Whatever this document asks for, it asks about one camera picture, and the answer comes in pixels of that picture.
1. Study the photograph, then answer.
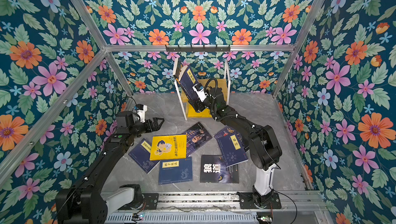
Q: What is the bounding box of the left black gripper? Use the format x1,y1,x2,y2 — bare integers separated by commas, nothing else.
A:
127,117,164,138

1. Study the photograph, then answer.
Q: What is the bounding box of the yellow cartoon cover book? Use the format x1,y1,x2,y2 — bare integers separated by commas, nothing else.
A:
150,135,187,161

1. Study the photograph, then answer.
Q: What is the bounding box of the navy book yellow label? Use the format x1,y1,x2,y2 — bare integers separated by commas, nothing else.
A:
178,66,199,101

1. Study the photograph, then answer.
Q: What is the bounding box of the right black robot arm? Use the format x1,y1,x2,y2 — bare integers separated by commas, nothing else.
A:
185,83,282,208

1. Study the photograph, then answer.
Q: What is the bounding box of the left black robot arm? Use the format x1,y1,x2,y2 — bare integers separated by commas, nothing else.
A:
55,111,165,224

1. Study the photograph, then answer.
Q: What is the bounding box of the yellow book under shelf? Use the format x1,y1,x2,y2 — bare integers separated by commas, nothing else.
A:
186,103,212,118

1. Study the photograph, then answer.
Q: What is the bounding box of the dark illustrated cover book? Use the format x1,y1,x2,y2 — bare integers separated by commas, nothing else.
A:
183,122,212,157

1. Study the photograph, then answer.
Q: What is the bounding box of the black book on shelf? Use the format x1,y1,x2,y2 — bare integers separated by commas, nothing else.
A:
173,60,183,84

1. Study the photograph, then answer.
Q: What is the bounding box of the purple book under right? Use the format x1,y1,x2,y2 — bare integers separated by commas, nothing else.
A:
214,126,242,140

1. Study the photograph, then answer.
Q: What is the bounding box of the black wolf cover book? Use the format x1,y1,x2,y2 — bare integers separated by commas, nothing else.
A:
200,155,239,184

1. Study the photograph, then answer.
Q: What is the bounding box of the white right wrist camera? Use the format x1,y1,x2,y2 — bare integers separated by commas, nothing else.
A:
193,83,207,103

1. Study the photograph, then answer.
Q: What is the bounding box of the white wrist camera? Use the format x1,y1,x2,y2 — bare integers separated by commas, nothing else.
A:
135,104,147,123
193,83,207,103

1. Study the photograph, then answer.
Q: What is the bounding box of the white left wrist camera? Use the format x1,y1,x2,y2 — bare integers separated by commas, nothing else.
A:
135,104,147,123

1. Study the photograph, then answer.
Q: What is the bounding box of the wooden shelf white frame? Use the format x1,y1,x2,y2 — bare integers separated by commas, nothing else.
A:
175,67,233,122

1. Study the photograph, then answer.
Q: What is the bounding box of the black hook rail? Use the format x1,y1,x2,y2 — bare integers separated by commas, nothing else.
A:
165,45,231,53

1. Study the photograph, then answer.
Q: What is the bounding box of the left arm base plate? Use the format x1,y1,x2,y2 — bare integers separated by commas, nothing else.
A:
119,193,159,211

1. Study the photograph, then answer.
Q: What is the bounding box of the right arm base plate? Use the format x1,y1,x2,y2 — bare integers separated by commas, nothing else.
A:
237,192,282,210

